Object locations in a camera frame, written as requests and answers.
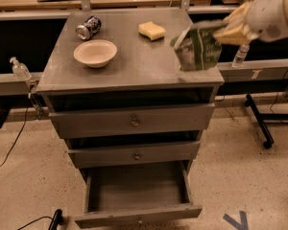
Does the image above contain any black object bottom left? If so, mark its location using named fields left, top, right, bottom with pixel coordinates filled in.
left=17, top=209, right=63, bottom=230

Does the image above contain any left hand sanitizer bottle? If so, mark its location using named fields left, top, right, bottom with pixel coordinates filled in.
left=10, top=57, right=32, bottom=81

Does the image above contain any black wheeled table leg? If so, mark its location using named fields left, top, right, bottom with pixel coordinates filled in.
left=245, top=94, right=288, bottom=149

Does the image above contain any white paper bowl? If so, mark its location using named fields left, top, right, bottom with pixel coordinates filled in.
left=73, top=39, right=117, bottom=68

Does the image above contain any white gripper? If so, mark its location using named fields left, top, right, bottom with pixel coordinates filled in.
left=213, top=0, right=288, bottom=45

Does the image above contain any black floor cable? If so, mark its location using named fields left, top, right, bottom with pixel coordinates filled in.
left=0, top=105, right=30, bottom=176

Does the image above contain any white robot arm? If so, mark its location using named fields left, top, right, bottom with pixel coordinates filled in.
left=213, top=0, right=288, bottom=45

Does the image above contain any middle grey drawer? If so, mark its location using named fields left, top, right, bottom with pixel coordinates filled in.
left=68, top=141, right=200, bottom=169

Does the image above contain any crushed blue soda can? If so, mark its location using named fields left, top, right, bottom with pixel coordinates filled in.
left=76, top=15, right=102, bottom=40

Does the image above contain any top grey drawer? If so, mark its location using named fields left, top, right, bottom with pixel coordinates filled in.
left=50, top=103, right=215, bottom=138

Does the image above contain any yellow sponge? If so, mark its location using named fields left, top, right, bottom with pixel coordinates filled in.
left=138, top=21, right=165, bottom=41

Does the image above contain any clear water bottle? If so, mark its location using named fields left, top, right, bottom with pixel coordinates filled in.
left=232, top=44, right=250, bottom=68

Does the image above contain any grey drawer cabinet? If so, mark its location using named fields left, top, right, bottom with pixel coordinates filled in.
left=36, top=7, right=226, bottom=177

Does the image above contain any grey drawer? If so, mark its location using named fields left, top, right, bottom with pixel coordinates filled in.
left=74, top=161, right=202, bottom=229
left=68, top=141, right=200, bottom=169
left=50, top=103, right=215, bottom=138

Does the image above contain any bottom grey drawer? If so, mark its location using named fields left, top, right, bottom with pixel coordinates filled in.
left=74, top=161, right=202, bottom=229

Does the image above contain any green jalapeno chip bag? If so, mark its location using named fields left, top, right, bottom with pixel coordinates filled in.
left=170, top=20, right=226, bottom=71

